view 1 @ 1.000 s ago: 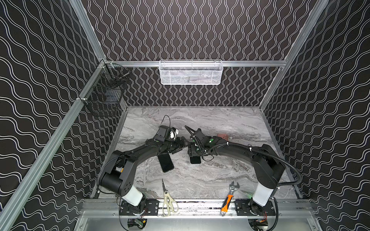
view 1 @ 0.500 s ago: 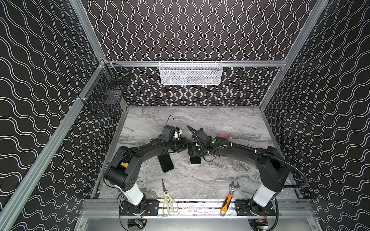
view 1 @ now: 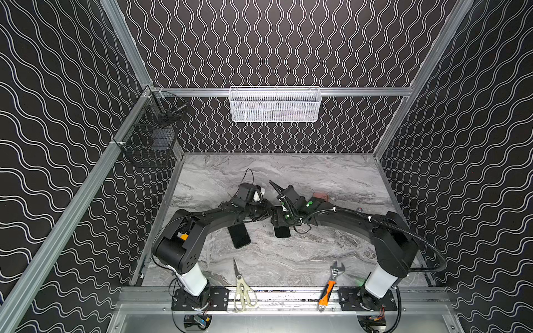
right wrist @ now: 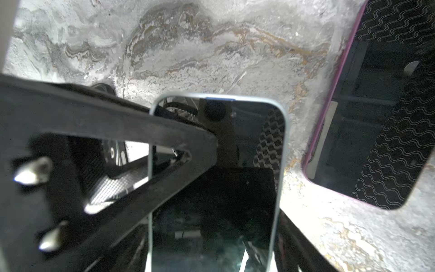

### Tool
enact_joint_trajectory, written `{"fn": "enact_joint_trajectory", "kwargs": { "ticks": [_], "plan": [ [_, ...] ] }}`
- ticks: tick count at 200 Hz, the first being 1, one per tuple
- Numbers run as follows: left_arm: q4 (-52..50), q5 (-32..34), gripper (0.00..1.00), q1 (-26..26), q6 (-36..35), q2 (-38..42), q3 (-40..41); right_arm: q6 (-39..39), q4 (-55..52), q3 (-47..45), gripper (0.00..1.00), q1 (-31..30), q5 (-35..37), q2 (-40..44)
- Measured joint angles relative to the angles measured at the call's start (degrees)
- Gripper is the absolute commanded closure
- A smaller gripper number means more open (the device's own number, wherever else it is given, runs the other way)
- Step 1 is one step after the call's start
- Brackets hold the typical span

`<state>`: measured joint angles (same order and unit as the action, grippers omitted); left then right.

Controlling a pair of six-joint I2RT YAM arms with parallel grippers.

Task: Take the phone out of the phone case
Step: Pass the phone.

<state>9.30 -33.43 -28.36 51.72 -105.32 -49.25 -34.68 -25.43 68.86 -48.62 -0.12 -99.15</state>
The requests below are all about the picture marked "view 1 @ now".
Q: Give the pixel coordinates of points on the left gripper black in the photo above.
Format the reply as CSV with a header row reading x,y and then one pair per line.
x,y
258,210

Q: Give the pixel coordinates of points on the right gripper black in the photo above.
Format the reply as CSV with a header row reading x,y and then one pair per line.
x,y
287,200

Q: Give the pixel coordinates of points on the black smartphone green case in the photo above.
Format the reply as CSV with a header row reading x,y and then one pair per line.
x,y
282,232

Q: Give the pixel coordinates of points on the pink phone case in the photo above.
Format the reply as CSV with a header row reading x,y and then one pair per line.
x,y
321,195

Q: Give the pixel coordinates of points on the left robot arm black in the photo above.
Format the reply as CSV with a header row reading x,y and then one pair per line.
x,y
179,244

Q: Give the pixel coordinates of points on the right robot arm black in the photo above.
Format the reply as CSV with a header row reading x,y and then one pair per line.
x,y
395,246

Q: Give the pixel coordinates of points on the black smartphone left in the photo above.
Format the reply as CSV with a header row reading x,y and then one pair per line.
x,y
239,236

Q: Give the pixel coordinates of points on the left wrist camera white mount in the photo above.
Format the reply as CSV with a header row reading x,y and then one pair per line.
x,y
259,193

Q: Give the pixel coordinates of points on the beige handled scissors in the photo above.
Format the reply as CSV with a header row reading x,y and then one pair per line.
x,y
245,296

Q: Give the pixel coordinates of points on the white wire mesh basket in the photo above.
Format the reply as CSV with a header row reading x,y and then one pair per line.
x,y
270,104

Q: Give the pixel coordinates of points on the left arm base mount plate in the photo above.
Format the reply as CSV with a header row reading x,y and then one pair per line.
x,y
213,299

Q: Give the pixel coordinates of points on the orange handled adjustable wrench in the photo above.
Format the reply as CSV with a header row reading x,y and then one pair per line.
x,y
335,271

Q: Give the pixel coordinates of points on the black wire basket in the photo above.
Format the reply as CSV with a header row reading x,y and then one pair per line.
x,y
150,143

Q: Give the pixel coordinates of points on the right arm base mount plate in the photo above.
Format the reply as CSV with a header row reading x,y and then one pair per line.
x,y
358,299

